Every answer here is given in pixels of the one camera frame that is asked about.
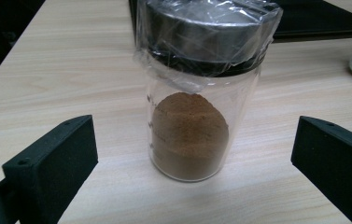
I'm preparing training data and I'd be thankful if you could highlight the black metal two-tier rack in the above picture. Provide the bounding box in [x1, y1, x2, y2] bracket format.
[128, 0, 352, 43]

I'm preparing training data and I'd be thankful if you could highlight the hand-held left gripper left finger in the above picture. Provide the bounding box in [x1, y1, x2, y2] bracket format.
[1, 114, 99, 224]

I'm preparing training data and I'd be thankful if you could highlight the glass jar of brown powder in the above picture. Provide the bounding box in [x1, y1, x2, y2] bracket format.
[133, 0, 284, 183]

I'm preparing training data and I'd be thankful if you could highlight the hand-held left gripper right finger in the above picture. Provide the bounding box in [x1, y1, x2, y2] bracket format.
[290, 115, 352, 224]

